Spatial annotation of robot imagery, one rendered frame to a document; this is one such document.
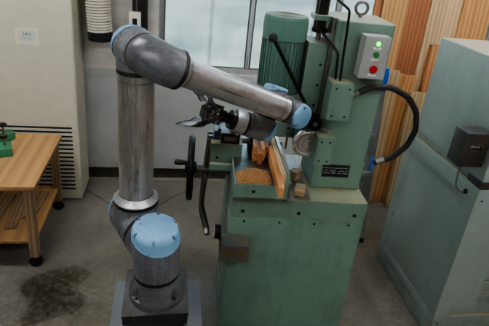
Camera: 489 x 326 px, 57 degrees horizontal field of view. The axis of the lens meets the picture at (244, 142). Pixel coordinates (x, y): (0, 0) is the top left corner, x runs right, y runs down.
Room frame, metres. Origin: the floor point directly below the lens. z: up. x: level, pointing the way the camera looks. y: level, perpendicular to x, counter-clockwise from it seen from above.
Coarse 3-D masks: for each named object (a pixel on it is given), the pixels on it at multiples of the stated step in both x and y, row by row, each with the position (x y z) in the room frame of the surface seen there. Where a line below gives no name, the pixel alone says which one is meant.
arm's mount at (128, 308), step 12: (132, 276) 1.23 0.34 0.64; (132, 312) 1.08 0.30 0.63; (144, 312) 1.08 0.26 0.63; (168, 312) 1.09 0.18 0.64; (180, 312) 1.09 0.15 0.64; (132, 324) 1.07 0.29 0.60; (144, 324) 1.07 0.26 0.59; (156, 324) 1.08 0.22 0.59; (168, 324) 1.09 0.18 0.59; (180, 324) 1.11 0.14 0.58
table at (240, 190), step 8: (232, 160) 1.71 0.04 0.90; (240, 160) 1.71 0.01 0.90; (248, 160) 1.72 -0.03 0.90; (264, 160) 1.74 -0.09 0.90; (216, 168) 1.71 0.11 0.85; (224, 168) 1.71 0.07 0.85; (232, 168) 1.67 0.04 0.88; (240, 168) 1.64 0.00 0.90; (256, 168) 1.65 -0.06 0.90; (264, 168) 1.66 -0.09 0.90; (232, 176) 1.63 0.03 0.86; (232, 184) 1.60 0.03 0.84; (240, 184) 1.51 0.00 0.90; (248, 184) 1.52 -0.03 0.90; (256, 184) 1.52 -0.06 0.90; (264, 184) 1.53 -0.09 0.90; (240, 192) 1.51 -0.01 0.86; (248, 192) 1.51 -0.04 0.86; (256, 192) 1.52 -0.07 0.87; (264, 192) 1.52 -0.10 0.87; (272, 192) 1.53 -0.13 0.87
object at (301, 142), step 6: (300, 132) 1.69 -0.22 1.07; (306, 132) 1.68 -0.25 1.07; (312, 132) 1.69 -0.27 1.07; (294, 138) 1.68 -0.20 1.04; (300, 138) 1.68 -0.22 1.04; (306, 138) 1.69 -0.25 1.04; (312, 138) 1.69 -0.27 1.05; (294, 144) 1.68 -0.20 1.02; (300, 144) 1.68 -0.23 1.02; (306, 144) 1.68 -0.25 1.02; (294, 150) 1.68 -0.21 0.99; (300, 150) 1.68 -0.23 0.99; (306, 150) 1.69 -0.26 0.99
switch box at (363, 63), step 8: (360, 40) 1.72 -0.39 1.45; (368, 40) 1.67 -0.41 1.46; (376, 40) 1.67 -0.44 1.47; (384, 40) 1.68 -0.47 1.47; (360, 48) 1.71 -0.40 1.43; (368, 48) 1.67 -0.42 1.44; (384, 48) 1.68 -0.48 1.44; (360, 56) 1.69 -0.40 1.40; (368, 56) 1.67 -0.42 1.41; (384, 56) 1.68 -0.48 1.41; (360, 64) 1.67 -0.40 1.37; (368, 64) 1.67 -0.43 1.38; (376, 64) 1.67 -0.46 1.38; (384, 64) 1.68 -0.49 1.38; (360, 72) 1.67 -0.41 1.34; (368, 72) 1.67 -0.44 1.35; (376, 72) 1.68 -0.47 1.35
